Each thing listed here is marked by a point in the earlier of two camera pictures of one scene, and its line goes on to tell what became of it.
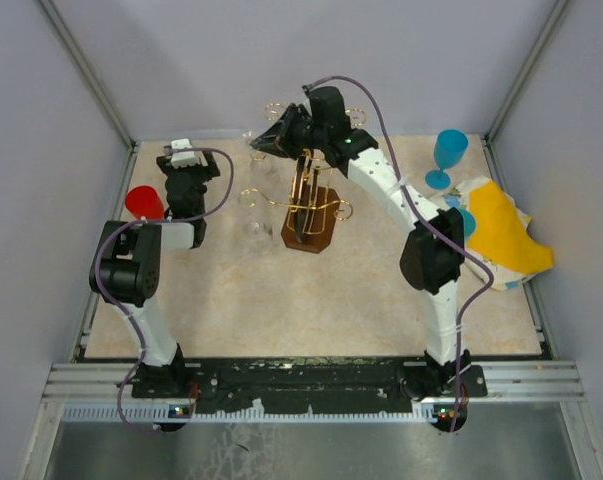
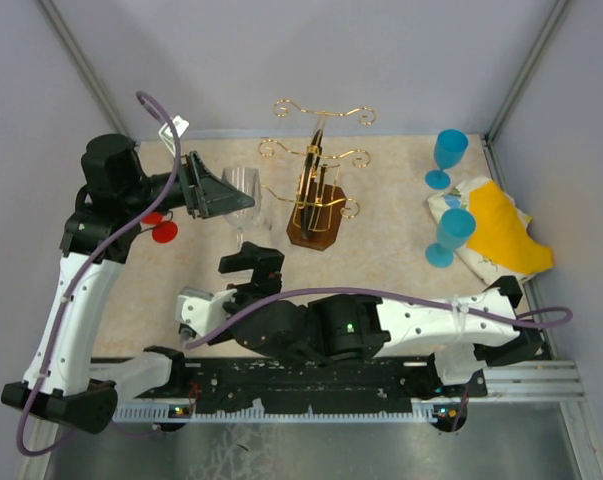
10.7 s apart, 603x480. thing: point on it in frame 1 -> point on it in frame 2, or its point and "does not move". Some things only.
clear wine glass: (257, 156) -> (247, 181)
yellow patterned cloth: (501, 239) does not move
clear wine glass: (255, 228) -> (265, 214)
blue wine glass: (449, 148) does not move
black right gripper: (277, 140) -> (267, 266)
